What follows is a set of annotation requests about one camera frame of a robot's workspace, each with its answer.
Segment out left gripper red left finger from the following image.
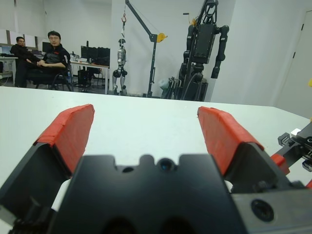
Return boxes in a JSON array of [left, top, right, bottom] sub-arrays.
[[0, 103, 96, 222]]

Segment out black office chair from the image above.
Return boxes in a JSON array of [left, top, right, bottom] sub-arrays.
[[26, 66, 74, 93]]

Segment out white office desk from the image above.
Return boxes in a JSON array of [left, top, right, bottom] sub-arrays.
[[0, 55, 20, 86], [69, 60, 111, 95]]

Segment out pale bulky bag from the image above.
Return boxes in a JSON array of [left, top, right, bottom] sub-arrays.
[[158, 78, 172, 98]]

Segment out large black humanoid robot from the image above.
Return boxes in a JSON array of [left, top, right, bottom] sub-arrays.
[[179, 0, 230, 102]]

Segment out black hoist crane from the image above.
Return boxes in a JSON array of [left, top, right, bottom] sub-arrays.
[[121, 0, 169, 98]]

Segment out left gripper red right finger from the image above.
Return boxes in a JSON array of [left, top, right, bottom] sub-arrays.
[[196, 106, 307, 195]]

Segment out man with red chest logo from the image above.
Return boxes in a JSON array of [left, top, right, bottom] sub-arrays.
[[25, 30, 72, 83]]

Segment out silver humanoid robot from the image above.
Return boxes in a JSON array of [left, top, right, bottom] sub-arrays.
[[112, 38, 128, 96]]

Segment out man in black jacket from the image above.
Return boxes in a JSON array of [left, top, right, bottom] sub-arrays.
[[9, 36, 41, 88]]

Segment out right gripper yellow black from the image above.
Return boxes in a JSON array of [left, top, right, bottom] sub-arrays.
[[271, 78, 312, 190]]

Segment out white wall boards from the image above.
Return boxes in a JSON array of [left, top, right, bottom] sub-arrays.
[[0, 28, 38, 47]]

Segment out black folded frame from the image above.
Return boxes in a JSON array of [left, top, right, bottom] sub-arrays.
[[167, 76, 183, 100]]

